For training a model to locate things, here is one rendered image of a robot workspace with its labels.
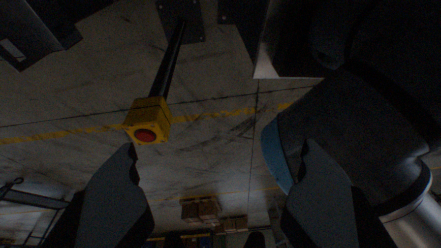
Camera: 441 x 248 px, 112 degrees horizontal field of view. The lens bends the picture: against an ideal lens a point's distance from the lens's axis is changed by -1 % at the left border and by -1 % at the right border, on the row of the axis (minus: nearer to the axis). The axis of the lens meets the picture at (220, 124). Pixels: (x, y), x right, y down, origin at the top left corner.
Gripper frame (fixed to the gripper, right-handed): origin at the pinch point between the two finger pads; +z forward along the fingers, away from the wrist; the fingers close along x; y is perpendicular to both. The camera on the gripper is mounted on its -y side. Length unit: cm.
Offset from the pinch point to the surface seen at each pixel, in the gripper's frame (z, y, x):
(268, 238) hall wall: 341, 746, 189
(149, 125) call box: 19.2, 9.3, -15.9
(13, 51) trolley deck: 17.9, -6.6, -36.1
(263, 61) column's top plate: 33.1, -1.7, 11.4
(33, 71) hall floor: 106, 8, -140
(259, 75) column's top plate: 34.4, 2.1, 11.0
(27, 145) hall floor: 130, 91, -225
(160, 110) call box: 23.4, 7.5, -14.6
